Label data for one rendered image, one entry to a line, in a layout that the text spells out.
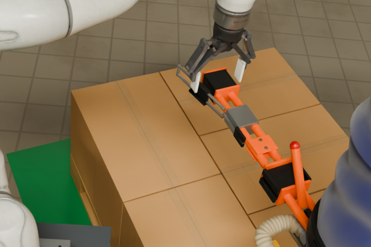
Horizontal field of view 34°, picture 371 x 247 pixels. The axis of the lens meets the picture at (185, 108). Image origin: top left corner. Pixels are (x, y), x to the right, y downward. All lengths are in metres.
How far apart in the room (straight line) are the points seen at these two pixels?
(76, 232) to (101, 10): 0.86
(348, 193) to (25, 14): 0.65
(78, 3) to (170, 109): 1.41
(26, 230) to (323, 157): 1.39
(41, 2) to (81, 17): 0.09
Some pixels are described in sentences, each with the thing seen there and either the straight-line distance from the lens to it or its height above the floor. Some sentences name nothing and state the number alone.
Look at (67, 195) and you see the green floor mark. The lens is 2.89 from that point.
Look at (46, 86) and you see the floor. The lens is 3.38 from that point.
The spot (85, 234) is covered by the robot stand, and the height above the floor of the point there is 0.75.
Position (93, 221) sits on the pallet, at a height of 0.02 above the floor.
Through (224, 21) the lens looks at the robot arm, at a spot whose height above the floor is 1.45.
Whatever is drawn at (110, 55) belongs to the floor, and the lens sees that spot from 3.58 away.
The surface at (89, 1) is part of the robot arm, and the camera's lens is 1.19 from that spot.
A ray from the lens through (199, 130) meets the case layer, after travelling 2.46.
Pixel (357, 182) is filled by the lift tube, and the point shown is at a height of 1.53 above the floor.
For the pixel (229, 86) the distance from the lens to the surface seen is 1.66.
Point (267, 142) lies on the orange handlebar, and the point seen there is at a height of 1.21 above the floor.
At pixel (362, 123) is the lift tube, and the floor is 1.63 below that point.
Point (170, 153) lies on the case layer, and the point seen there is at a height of 0.54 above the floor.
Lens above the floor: 2.32
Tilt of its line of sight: 44 degrees down
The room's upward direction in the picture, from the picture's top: 10 degrees clockwise
